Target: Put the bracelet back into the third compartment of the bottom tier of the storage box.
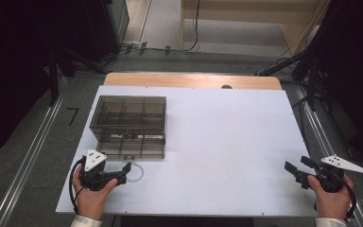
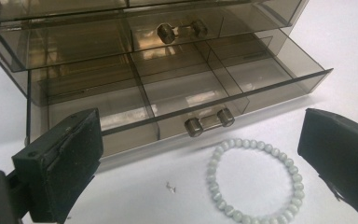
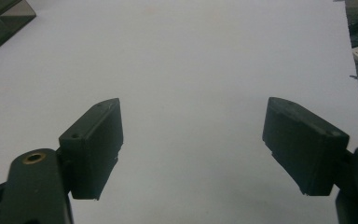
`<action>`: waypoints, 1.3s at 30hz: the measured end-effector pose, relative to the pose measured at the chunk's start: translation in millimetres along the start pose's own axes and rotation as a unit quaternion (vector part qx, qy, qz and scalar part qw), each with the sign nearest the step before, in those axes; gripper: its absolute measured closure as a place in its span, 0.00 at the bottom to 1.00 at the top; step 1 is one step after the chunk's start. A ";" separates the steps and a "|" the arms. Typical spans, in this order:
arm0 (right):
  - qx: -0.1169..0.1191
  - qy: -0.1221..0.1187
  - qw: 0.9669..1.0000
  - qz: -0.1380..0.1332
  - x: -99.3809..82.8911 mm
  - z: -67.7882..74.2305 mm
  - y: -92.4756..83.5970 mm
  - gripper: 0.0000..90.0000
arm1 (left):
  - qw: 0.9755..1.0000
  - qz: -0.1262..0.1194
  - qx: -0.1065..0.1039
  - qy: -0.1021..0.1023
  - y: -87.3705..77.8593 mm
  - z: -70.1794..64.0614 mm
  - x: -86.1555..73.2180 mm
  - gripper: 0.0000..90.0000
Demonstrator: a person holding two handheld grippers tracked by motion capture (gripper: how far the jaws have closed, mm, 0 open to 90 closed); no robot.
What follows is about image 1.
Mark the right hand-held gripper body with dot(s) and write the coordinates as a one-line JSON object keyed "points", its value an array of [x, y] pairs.
{"points": [[331, 176]]}

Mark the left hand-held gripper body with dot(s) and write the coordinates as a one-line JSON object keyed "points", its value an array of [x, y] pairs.
{"points": [[95, 160]]}

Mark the smoky transparent compartment box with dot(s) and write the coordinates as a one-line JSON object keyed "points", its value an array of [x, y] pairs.
{"points": [[129, 116]]}

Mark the person's right hand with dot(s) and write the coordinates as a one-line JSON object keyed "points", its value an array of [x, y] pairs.
{"points": [[331, 201]]}

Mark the person's left hand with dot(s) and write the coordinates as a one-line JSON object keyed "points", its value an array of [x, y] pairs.
{"points": [[91, 200]]}

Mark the white board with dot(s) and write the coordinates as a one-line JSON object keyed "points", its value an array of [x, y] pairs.
{"points": [[227, 142]]}

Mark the black tripod stand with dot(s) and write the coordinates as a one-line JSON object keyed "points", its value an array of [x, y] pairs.
{"points": [[308, 66]]}

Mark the wooden table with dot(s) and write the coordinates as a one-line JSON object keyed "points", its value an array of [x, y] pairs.
{"points": [[186, 81]]}

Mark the black cabinet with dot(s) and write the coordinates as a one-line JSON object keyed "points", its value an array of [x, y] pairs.
{"points": [[107, 28]]}

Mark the light wooden shelf unit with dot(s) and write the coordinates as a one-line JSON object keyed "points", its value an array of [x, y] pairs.
{"points": [[239, 19]]}

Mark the metal floor rail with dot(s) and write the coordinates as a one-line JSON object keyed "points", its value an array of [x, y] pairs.
{"points": [[28, 160], [324, 142]]}

